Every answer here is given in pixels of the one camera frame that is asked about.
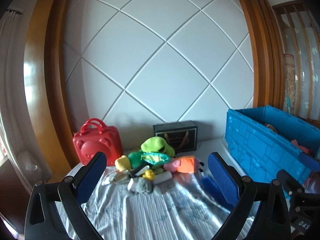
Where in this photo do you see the blue feather duster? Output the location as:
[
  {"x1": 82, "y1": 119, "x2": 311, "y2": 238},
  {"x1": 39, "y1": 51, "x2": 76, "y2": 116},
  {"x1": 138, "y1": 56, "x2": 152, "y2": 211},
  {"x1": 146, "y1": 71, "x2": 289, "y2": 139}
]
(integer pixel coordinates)
[{"x1": 200, "y1": 176, "x2": 232, "y2": 210}]

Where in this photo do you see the pink pig plush red dress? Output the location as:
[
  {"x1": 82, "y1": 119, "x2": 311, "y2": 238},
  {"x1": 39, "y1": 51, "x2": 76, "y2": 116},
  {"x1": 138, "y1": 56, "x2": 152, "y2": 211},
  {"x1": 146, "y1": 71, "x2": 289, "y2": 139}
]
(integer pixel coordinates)
[{"x1": 291, "y1": 140, "x2": 312, "y2": 155}]

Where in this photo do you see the pink pig plush orange dress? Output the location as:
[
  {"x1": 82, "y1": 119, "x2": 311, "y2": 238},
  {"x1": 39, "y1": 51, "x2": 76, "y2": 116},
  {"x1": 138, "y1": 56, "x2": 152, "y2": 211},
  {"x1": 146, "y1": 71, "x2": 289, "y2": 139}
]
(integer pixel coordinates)
[{"x1": 163, "y1": 155, "x2": 204, "y2": 174}]

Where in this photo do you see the striped grey cloth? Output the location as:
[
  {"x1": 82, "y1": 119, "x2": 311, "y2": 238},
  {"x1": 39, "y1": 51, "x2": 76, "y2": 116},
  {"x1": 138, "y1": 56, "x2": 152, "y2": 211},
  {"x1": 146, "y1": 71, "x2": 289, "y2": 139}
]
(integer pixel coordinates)
[{"x1": 81, "y1": 166, "x2": 230, "y2": 239}]

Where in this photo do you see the blue plastic crate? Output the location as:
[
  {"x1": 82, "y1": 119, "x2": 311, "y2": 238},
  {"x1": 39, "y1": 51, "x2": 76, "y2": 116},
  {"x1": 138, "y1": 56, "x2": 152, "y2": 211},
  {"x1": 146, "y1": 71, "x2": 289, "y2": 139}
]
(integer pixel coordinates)
[{"x1": 225, "y1": 106, "x2": 319, "y2": 184}]

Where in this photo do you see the rolled patterned mat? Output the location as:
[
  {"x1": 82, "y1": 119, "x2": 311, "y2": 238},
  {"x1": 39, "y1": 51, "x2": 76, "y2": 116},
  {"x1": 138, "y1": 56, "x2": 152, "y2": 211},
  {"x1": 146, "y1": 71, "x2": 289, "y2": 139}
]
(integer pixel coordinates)
[{"x1": 284, "y1": 54, "x2": 296, "y2": 115}]

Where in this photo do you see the black gift box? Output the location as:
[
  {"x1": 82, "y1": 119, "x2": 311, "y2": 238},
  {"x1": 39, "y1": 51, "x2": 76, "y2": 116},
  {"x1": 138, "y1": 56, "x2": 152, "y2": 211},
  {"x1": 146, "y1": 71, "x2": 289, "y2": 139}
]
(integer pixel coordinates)
[{"x1": 153, "y1": 120, "x2": 198, "y2": 155}]

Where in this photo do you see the teal green snack bag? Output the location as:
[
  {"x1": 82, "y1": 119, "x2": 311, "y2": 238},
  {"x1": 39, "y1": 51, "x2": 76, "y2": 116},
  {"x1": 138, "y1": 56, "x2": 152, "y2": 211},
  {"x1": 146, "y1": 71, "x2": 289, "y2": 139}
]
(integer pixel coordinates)
[{"x1": 141, "y1": 152, "x2": 170, "y2": 166}]

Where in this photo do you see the yellow rubber duck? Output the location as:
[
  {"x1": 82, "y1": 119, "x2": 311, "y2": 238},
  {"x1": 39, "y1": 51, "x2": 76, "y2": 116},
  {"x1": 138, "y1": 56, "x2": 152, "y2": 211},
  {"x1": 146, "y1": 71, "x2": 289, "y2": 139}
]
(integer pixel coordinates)
[{"x1": 142, "y1": 169, "x2": 155, "y2": 181}]

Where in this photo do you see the green frog plush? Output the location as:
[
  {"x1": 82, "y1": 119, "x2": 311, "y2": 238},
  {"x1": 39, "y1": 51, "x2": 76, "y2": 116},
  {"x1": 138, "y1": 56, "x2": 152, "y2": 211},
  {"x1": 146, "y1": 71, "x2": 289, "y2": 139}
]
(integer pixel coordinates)
[{"x1": 127, "y1": 137, "x2": 175, "y2": 169}]

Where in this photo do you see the grey fluffy plush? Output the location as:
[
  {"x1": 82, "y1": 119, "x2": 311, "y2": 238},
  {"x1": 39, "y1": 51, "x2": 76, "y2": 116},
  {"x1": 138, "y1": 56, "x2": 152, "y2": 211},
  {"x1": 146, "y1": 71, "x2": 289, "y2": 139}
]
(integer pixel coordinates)
[{"x1": 135, "y1": 177, "x2": 175, "y2": 195}]

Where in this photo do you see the white medicine box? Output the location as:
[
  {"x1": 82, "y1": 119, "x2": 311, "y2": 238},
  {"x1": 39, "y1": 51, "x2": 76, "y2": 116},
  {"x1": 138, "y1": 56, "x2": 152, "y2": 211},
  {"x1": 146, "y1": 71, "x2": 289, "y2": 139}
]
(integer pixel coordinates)
[{"x1": 127, "y1": 178, "x2": 139, "y2": 193}]

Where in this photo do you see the yellow green plush toy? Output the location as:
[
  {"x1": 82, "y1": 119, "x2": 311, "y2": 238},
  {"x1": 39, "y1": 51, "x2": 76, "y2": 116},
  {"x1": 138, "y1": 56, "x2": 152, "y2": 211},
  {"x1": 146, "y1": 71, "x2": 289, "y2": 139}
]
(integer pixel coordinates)
[{"x1": 114, "y1": 155, "x2": 131, "y2": 172}]

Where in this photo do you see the red Rilakkuma case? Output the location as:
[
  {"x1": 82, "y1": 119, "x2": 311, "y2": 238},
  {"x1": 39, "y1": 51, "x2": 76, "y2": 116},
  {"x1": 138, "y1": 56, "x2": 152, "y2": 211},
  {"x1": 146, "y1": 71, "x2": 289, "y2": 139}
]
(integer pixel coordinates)
[{"x1": 73, "y1": 118, "x2": 123, "y2": 166}]

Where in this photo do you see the wooden door frame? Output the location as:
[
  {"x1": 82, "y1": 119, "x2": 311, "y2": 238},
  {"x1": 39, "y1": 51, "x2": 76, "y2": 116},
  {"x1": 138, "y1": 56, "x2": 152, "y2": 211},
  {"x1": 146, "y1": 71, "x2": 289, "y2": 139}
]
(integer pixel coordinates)
[{"x1": 239, "y1": 0, "x2": 285, "y2": 109}]

